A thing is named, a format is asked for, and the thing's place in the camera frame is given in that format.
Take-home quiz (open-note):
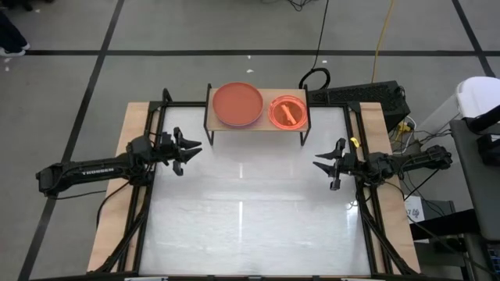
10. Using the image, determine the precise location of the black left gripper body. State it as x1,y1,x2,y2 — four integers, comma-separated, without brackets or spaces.
155,126,185,176

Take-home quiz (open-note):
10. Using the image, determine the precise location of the black floor cable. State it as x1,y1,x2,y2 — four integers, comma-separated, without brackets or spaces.
287,0,313,12

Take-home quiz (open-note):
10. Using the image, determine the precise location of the translucent orange plate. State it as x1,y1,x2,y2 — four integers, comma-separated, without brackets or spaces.
267,94,309,131

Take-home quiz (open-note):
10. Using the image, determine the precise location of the wooden shelf with black legs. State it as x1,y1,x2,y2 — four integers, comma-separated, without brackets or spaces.
203,83,312,148

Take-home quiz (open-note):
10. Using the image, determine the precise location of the white rounded chair back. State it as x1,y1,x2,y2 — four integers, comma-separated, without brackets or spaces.
455,76,500,120

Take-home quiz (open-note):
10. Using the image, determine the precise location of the red opaque plate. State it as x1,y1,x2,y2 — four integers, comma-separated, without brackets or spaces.
212,81,265,126

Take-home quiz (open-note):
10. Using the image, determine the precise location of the black computer case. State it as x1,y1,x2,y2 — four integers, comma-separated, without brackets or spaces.
308,80,412,133

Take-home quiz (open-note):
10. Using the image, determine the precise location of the black looped cable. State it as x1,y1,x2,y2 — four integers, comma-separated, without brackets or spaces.
298,0,331,91

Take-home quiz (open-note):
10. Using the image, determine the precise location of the yellow hanging cable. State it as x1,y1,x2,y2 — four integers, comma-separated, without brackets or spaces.
370,0,400,84

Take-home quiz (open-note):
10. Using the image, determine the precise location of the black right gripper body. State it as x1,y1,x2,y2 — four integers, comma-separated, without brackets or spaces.
330,137,359,191

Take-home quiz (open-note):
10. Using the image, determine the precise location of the person's shoe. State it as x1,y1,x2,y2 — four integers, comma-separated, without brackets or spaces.
0,11,31,59

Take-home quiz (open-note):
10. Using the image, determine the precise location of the black metal rig frame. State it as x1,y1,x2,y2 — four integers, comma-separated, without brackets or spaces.
93,87,421,276

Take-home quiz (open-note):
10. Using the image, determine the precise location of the purple opaque plate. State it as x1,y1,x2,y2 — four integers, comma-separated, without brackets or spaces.
216,116,261,129

